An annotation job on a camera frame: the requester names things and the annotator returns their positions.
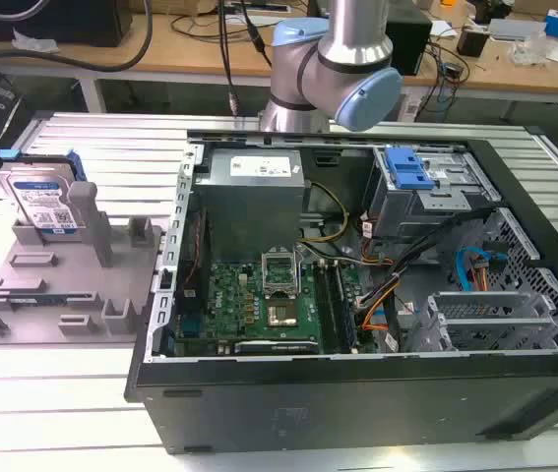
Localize grey parts rack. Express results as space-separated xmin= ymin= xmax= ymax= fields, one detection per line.
xmin=0 ymin=181 xmax=167 ymax=346

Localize yellow black power wire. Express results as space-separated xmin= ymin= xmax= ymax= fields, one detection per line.
xmin=299 ymin=180 xmax=351 ymax=244

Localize black monitor base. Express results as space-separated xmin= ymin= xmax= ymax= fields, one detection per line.
xmin=0 ymin=0 xmax=134 ymax=49

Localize thick black cable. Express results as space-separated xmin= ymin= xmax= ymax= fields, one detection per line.
xmin=0 ymin=0 xmax=155 ymax=74

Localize socket cover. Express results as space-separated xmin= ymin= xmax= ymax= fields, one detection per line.
xmin=260 ymin=250 xmax=304 ymax=298

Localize black box on desk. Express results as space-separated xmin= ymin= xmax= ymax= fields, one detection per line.
xmin=384 ymin=5 xmax=433 ymax=77

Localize wooden desk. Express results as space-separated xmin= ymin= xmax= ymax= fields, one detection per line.
xmin=0 ymin=9 xmax=558 ymax=94

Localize hard disk in blue carrier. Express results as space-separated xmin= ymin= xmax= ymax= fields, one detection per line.
xmin=0 ymin=148 xmax=88 ymax=242

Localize orange power wire bundle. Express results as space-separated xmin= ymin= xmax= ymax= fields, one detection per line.
xmin=360 ymin=299 xmax=390 ymax=333

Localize CPU socket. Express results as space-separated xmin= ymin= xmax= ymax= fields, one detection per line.
xmin=266 ymin=300 xmax=300 ymax=330

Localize blue SATA wire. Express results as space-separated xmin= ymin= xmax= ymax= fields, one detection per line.
xmin=454 ymin=246 xmax=506 ymax=299

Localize black open PC case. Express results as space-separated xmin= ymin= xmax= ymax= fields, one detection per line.
xmin=124 ymin=128 xmax=558 ymax=455

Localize black sleeved cable bundle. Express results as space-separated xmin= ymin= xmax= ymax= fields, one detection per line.
xmin=356 ymin=207 xmax=498 ymax=309

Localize green motherboard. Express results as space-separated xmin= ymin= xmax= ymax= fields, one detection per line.
xmin=173 ymin=257 xmax=381 ymax=356

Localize black RAM stick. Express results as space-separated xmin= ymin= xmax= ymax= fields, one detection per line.
xmin=332 ymin=261 xmax=360 ymax=353

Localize thin black cable with plug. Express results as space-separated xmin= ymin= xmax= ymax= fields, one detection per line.
xmin=216 ymin=0 xmax=276 ymax=118

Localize blue drive cage latch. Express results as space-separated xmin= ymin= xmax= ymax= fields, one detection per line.
xmin=384 ymin=146 xmax=432 ymax=192

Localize grey power supply unit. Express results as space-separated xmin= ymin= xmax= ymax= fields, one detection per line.
xmin=193 ymin=147 xmax=312 ymax=264

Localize silver expansion slot brackets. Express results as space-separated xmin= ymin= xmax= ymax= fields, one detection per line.
xmin=426 ymin=289 xmax=558 ymax=353

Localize metal drive cage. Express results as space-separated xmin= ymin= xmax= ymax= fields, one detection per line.
xmin=362 ymin=145 xmax=502 ymax=247

